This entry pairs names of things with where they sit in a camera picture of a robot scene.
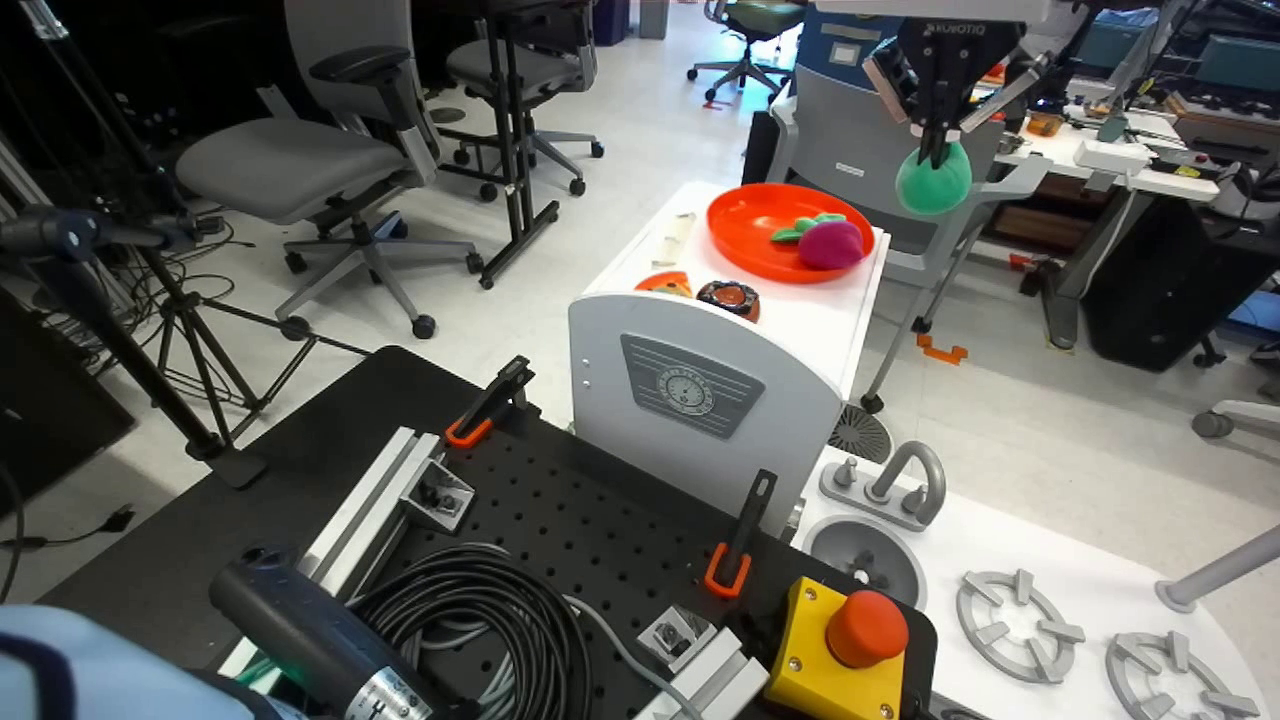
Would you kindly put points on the orange plate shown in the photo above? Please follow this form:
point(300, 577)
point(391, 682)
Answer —
point(763, 245)

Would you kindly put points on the toy chocolate donut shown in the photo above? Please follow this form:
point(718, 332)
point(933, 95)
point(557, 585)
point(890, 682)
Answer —
point(730, 303)

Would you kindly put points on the teal office chair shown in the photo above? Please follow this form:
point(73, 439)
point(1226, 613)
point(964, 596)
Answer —
point(763, 20)

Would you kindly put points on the toy orange pizza slice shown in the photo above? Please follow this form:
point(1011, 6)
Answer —
point(664, 281)

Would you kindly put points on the white desk with toys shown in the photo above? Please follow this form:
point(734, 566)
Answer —
point(1134, 144)

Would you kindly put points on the small metal mounting plate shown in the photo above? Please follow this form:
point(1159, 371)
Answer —
point(440, 498)
point(675, 636)

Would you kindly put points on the black table stand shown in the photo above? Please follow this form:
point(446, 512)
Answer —
point(514, 175)

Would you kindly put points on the dark office chair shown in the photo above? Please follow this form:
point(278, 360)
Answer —
point(514, 66)

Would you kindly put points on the aluminium extrusion rail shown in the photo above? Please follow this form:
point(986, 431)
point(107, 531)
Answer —
point(714, 682)
point(366, 512)

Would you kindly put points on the light blue object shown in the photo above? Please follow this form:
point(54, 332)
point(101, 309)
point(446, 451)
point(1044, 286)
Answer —
point(92, 664)

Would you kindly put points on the black box under desk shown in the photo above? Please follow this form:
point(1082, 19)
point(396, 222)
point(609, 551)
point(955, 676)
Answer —
point(1172, 295)

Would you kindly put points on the blue storage bin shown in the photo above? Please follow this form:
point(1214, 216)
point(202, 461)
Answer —
point(841, 47)

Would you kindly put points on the small green plush leaf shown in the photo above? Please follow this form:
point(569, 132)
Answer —
point(803, 229)

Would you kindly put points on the black camera tripod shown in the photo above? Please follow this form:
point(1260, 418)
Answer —
point(107, 322)

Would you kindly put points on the magenta plushie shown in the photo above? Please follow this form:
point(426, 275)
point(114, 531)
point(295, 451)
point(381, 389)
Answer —
point(828, 245)

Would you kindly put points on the dark blue cylindrical tool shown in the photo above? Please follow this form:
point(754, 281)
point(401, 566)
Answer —
point(300, 626)

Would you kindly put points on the orange floor bracket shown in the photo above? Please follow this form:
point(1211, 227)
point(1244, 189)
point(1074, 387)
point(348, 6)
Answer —
point(941, 349)

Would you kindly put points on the yellow emergency stop button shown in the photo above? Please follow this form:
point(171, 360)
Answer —
point(822, 652)

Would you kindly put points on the grey plastic chair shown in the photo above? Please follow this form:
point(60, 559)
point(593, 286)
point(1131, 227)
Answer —
point(853, 153)

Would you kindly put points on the round green plushie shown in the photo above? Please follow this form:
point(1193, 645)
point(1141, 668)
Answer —
point(933, 185)

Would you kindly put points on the dark round floor base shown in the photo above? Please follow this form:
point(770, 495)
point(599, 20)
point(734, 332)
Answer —
point(861, 433)

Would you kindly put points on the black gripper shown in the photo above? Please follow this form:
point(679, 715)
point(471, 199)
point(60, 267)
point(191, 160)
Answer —
point(955, 47)

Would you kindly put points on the grey toy burner grate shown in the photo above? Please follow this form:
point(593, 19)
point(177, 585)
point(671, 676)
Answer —
point(1023, 626)
point(1181, 682)

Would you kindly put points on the grey metal pole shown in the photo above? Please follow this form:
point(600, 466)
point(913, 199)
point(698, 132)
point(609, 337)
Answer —
point(1221, 571)

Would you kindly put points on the grey cushioned office chair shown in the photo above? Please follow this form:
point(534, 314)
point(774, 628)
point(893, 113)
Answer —
point(282, 165)

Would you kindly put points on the white toy kitchen cabinet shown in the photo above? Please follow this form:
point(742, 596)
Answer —
point(694, 400)

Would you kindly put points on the black orange clamp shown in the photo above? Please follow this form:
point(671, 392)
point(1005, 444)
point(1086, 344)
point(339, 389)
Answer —
point(490, 400)
point(738, 546)

